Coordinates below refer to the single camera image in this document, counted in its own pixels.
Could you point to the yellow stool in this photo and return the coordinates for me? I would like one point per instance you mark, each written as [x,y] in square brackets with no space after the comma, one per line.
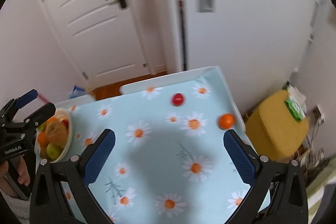
[273,131]

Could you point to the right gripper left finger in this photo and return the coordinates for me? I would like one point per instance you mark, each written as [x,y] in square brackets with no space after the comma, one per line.
[48,201]

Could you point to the orange tangerine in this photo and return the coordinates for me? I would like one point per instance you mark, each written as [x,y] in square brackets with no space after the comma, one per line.
[226,121]

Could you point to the daisy print blue tablecloth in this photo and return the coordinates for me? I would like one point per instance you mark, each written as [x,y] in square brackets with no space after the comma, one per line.
[169,163]

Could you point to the green white package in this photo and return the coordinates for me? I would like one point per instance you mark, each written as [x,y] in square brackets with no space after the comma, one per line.
[294,108]

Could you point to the large orange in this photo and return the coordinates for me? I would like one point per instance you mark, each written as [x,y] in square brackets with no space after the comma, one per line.
[52,119]

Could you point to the cream fruit bowl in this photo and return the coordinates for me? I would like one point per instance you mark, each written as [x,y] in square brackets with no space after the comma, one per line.
[61,114]

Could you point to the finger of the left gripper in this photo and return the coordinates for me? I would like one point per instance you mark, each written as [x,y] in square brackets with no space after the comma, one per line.
[31,122]
[19,100]

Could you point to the person left hand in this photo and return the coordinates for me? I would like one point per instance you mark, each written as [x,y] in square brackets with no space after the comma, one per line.
[15,178]

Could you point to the green apple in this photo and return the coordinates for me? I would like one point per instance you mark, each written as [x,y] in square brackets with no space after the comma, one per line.
[42,127]
[53,151]

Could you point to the white wardrobe door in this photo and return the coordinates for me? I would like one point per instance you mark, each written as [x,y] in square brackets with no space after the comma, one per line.
[258,44]

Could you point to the small red tomato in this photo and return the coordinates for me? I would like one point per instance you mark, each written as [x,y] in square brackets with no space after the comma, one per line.
[177,99]

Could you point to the brown kiwi with sticker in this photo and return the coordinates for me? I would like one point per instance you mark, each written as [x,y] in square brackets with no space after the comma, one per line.
[43,153]

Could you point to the orange at bowl left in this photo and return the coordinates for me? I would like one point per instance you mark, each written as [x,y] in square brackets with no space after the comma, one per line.
[42,139]

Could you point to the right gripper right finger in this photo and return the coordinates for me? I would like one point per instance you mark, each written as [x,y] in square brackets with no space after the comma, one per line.
[277,191]

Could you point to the large yellow-brown pear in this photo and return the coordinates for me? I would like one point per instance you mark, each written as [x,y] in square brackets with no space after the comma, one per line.
[57,133]

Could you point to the green apple in bowl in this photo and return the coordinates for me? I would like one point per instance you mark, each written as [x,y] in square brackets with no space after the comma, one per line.
[53,151]

